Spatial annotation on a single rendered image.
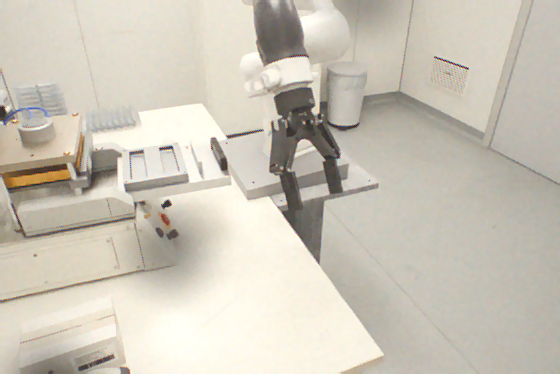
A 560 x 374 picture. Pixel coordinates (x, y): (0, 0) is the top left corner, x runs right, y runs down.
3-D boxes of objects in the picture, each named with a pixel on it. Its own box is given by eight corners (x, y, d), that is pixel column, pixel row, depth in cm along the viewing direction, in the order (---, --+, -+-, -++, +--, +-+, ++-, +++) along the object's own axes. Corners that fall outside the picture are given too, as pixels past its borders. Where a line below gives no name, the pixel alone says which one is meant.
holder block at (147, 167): (125, 191, 104) (123, 183, 103) (123, 157, 121) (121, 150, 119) (189, 181, 109) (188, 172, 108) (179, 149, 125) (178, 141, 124)
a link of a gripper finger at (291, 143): (307, 122, 76) (302, 118, 75) (293, 174, 71) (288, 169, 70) (291, 127, 79) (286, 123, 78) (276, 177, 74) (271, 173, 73)
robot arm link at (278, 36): (315, 69, 89) (271, 81, 91) (302, 9, 88) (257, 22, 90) (306, 52, 71) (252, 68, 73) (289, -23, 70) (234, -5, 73)
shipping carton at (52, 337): (29, 397, 80) (14, 369, 75) (35, 345, 90) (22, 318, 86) (127, 366, 86) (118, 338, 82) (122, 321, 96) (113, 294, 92)
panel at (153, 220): (176, 259, 114) (137, 215, 103) (165, 203, 139) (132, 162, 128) (182, 255, 114) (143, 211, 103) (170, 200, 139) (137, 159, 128)
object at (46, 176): (4, 194, 94) (-11, 158, 89) (21, 153, 112) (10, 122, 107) (82, 182, 99) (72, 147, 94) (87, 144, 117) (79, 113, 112)
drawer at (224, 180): (121, 207, 105) (114, 181, 101) (119, 168, 123) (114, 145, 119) (231, 187, 113) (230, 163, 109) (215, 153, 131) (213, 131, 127)
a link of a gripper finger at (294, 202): (294, 170, 72) (292, 171, 72) (303, 209, 73) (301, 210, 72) (282, 173, 74) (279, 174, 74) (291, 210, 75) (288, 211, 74)
